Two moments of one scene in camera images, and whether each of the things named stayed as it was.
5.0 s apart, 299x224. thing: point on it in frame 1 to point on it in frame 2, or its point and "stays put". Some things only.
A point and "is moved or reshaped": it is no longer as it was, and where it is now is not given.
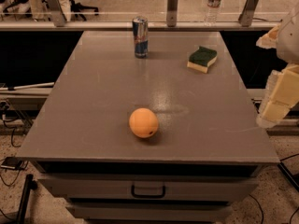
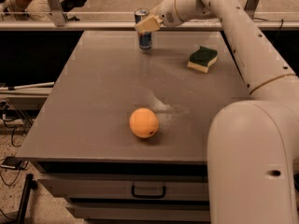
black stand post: [29, 186] stays put
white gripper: [289, 41] to [165, 15]
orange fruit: [143, 122] stays put
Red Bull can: [140, 32] is moved or reshaped
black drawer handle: [133, 192] stays put
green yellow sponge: [200, 59] stays put
